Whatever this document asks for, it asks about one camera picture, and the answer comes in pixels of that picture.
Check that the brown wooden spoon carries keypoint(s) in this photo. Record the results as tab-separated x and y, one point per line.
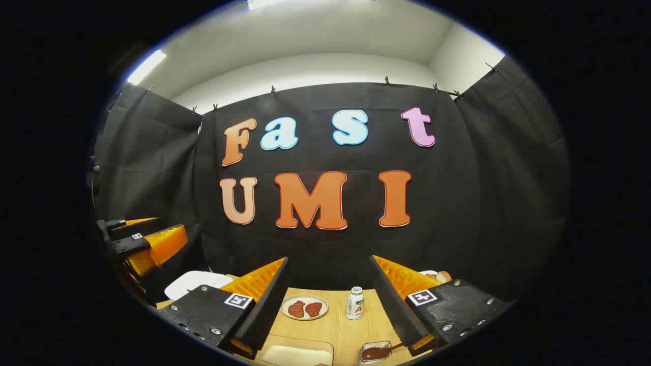
374	353

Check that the white bottle with green label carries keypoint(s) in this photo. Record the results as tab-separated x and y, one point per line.
355	305

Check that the white ceiling light panel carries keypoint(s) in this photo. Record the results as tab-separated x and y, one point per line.
146	66
264	3

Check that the black backdrop cloth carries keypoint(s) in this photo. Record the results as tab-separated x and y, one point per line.
330	249

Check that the white rice cooker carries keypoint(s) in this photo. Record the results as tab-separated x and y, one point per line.
196	282

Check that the red meat piece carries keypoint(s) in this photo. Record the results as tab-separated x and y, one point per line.
296	309
314	309

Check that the row of black cloth clips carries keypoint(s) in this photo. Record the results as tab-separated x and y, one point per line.
272	90

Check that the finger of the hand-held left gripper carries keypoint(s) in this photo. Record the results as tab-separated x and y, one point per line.
124	246
132	229

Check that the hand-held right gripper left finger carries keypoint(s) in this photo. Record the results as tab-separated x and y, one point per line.
269	305

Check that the toast bread slice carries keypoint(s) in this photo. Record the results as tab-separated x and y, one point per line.
444	276

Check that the beige tray of rice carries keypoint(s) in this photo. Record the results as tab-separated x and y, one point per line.
295	353

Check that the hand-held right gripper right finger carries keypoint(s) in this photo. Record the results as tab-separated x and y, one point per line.
394	305

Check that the round white plate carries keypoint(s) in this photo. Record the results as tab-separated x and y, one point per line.
305	298

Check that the small rectangular chopstick holder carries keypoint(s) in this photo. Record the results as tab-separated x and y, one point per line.
388	356

